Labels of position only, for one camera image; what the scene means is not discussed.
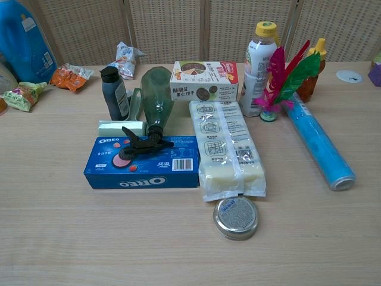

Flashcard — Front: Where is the green spray bottle black nozzle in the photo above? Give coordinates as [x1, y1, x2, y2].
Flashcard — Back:
[115, 66, 176, 163]

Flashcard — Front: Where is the white snack packet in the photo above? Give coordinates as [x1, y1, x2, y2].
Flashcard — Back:
[107, 41, 147, 80]

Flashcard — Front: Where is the dark grey squeeze bottle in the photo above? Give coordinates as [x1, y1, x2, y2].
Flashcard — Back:
[99, 66, 130, 121]

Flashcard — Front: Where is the blue cling film roll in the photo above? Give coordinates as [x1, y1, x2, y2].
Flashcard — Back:
[282, 92, 357, 192]

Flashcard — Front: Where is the white drink bottle yellow cap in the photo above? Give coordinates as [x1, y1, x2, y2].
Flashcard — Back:
[239, 21, 280, 117]

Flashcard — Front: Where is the blue detergent jug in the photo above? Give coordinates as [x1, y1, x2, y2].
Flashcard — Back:
[0, 0, 59, 84]

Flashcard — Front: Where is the round white table grommet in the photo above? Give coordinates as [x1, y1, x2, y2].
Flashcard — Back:
[336, 70, 364, 84]

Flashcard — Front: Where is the perforated folding screen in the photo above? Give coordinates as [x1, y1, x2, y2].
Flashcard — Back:
[18, 0, 381, 67]

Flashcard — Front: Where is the round silver tin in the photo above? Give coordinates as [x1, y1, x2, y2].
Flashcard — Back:
[212, 197, 260, 241]

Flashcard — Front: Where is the orange snack packet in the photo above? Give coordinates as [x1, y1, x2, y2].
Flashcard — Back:
[49, 63, 95, 91]

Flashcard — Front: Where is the green snack packet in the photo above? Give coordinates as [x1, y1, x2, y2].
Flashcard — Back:
[2, 82, 48, 113]

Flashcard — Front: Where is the purple green box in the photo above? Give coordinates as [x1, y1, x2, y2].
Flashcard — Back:
[367, 52, 381, 86]

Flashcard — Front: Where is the white sponge pack in plastic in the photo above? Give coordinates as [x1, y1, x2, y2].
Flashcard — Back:
[189, 100, 267, 203]

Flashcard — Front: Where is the feather shuttlecock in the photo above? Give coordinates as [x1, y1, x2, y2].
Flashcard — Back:
[253, 39, 321, 123]

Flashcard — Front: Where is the blue Oreo cookie box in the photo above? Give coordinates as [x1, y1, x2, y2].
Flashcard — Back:
[83, 135, 201, 190]

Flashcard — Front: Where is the amber honey bottle yellow cap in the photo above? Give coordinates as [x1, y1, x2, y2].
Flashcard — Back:
[296, 38, 327, 103]

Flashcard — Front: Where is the white biscuit box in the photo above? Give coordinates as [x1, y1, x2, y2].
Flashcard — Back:
[169, 61, 240, 102]

